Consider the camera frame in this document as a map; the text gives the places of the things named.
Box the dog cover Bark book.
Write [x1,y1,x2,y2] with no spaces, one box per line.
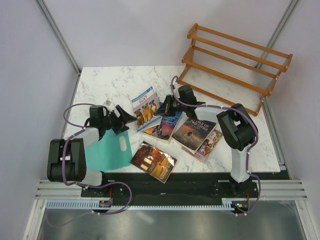
[131,86,162,132]

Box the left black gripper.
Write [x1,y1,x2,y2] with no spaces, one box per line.
[101,105,137,135]

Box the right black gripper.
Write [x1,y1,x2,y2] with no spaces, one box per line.
[153,95,186,117]

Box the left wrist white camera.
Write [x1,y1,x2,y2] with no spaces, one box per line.
[104,100,113,111]

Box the teal plastic file folder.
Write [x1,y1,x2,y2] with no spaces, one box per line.
[85,130,133,172]

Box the right slotted cable duct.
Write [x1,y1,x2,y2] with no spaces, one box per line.
[221,198,250,212]

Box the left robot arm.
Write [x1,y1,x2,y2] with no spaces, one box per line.
[46,103,137,197]

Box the dark orange glossy book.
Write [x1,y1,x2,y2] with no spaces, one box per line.
[130,141,177,184]

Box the orange wooden tiered rack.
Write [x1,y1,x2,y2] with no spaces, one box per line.
[177,23,293,116]

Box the left slotted cable duct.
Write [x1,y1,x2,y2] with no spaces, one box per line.
[46,199,113,210]

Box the Jane Eyre blue book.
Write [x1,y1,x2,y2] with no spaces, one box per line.
[143,111,183,144]

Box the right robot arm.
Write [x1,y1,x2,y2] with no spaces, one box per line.
[154,85,259,197]

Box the pink illustrated children book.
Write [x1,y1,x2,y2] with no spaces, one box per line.
[181,130,223,163]

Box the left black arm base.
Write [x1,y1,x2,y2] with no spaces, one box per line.
[80,183,130,199]

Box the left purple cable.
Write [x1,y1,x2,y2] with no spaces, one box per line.
[62,103,133,228]

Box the Tale of Two Cities book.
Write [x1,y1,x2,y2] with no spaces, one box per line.
[172,118,217,154]

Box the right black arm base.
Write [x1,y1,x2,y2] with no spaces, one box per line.
[210,181,259,199]

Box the slotted cable duct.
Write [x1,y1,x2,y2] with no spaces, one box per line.
[221,198,250,212]
[46,199,113,210]

